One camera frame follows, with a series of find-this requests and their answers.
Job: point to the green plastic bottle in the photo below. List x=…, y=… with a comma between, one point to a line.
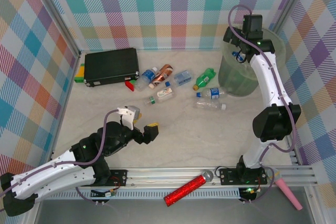
x=206, y=77

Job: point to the shiny copper brown bottle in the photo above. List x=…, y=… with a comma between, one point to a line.
x=161, y=74

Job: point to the rectangular clear bottle blue label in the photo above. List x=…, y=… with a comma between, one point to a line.
x=183, y=77

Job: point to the plain clear bottle white cap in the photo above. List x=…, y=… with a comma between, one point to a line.
x=207, y=104

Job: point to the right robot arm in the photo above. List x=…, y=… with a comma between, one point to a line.
x=266, y=85

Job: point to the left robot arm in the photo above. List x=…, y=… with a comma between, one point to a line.
x=60, y=179

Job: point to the green translucent trash bin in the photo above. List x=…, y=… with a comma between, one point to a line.
x=236, y=82

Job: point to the water bottle blue label white cap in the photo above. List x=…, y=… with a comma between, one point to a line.
x=239, y=56
x=148, y=75

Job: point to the red toy block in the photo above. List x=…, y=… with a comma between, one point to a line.
x=129, y=85

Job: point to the small connector board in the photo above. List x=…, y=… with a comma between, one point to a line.
x=249, y=190
x=110, y=193

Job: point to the black hard case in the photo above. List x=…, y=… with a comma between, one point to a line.
x=110, y=66

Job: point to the red glitter toy microphone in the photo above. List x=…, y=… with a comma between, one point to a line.
x=187, y=188

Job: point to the green toy brick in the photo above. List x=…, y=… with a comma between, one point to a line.
x=78, y=80

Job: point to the yellow toy brick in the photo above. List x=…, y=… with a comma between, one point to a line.
x=81, y=71

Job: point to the grey metal panel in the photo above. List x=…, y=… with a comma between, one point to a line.
x=157, y=213

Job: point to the pink cone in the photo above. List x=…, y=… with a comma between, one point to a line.
x=288, y=193

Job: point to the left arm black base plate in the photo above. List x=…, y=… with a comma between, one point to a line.
x=120, y=176

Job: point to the wide aluminium extrusion rail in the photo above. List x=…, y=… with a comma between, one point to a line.
x=162, y=178

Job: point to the aluminium frame post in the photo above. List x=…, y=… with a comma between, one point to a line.
x=56, y=16
x=284, y=3

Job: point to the aluminium side rail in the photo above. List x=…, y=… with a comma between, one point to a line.
x=63, y=108
x=294, y=155

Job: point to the aluminium wall base strip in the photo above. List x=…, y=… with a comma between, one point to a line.
x=157, y=49

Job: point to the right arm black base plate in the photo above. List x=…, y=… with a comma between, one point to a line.
x=228, y=176

